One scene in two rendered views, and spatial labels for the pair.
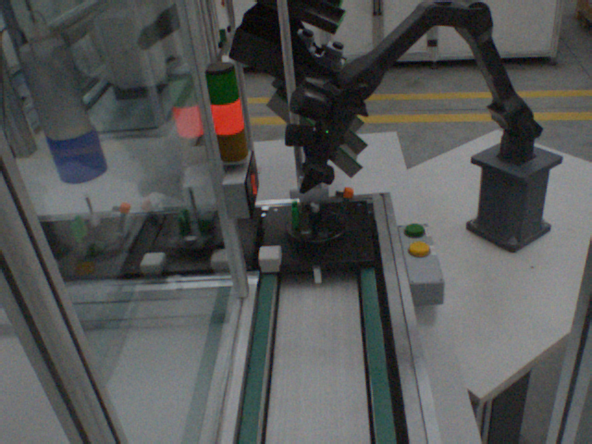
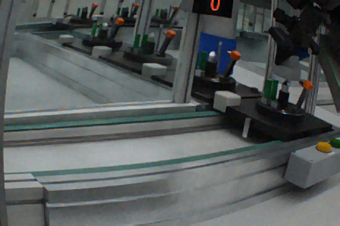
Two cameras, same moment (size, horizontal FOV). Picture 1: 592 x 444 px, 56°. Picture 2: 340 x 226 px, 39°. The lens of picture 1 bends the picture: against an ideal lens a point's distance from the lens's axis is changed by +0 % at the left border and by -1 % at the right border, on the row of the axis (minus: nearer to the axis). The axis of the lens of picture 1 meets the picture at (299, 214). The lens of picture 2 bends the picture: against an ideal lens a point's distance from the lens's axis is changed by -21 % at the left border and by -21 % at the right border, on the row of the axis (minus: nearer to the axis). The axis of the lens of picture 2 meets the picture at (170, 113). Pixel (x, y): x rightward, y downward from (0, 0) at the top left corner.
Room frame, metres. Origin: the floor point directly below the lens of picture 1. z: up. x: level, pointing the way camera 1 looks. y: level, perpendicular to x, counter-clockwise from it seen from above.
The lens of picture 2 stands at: (-0.05, -0.66, 1.25)
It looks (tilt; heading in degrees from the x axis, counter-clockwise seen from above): 15 degrees down; 41
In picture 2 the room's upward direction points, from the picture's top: 10 degrees clockwise
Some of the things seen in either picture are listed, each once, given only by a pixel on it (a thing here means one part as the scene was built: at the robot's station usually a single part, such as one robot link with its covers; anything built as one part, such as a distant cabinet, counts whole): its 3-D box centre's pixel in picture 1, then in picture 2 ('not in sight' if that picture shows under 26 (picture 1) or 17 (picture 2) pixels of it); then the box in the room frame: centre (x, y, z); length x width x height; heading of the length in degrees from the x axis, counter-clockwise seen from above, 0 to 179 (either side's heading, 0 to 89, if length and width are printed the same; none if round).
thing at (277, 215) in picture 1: (317, 234); (279, 117); (1.05, -0.03, 0.96); 0.24 x 0.24 x 0.02; 85
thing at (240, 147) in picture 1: (231, 142); not in sight; (0.88, 0.10, 1.28); 0.05 x 0.05 x 0.05
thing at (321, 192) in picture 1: (308, 182); (285, 62); (1.05, -0.02, 1.09); 0.08 x 0.04 x 0.07; 85
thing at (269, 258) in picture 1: (270, 259); (226, 102); (0.97, 0.07, 0.97); 0.05 x 0.05 x 0.04; 85
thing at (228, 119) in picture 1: (227, 115); not in sight; (0.88, 0.10, 1.33); 0.05 x 0.05 x 0.05
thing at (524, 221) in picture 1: (511, 194); not in sight; (1.13, -0.51, 0.96); 0.15 x 0.15 x 0.20; 31
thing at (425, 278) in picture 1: (419, 262); (319, 161); (0.95, -0.24, 0.93); 0.21 x 0.07 x 0.06; 175
